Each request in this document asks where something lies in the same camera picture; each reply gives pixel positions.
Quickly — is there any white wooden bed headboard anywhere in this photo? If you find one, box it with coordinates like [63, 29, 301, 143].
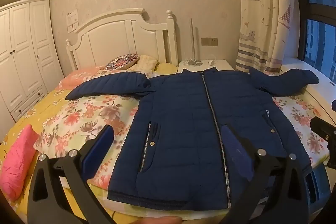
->
[66, 9, 179, 71]

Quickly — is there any white window ledge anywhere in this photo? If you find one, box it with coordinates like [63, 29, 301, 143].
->
[278, 56, 336, 121]

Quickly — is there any white charger with cable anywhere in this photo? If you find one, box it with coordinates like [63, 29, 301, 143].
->
[202, 55, 217, 66]

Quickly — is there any floral blanket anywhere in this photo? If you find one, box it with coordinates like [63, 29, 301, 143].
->
[33, 69, 330, 191]

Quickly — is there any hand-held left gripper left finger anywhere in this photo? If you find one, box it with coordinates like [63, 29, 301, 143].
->
[27, 125, 116, 224]

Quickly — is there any white nightstand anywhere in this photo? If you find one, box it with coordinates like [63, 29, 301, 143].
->
[178, 59, 235, 74]

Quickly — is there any white stick lamp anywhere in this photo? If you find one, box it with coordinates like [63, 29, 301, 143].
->
[184, 18, 202, 66]

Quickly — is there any pink cloth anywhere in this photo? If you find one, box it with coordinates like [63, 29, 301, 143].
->
[0, 124, 40, 201]

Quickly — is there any pink pillow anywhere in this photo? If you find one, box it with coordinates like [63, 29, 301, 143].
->
[59, 67, 106, 89]

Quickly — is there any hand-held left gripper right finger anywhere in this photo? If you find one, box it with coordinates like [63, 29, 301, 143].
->
[221, 124, 309, 224]

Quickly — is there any white wall control panel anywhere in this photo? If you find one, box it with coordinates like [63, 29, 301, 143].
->
[66, 10, 79, 24]

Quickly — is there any round patterned cushion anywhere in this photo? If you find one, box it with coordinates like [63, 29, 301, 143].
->
[105, 54, 140, 70]

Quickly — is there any navy blue puffer jacket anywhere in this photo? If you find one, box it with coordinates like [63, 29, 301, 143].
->
[65, 67, 319, 210]

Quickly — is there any ship print curtain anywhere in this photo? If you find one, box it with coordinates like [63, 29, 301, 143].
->
[235, 0, 296, 74]

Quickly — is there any yellow floral bedsheet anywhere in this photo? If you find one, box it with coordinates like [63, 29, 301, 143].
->
[0, 88, 116, 224]

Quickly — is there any gold wall outlet plate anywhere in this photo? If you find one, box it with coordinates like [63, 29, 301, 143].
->
[201, 37, 218, 46]

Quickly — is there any pale yellow floral pillow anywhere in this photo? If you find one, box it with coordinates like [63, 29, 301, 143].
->
[136, 55, 158, 71]

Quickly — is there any white wardrobe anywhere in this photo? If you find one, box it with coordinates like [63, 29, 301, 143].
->
[0, 0, 65, 122]

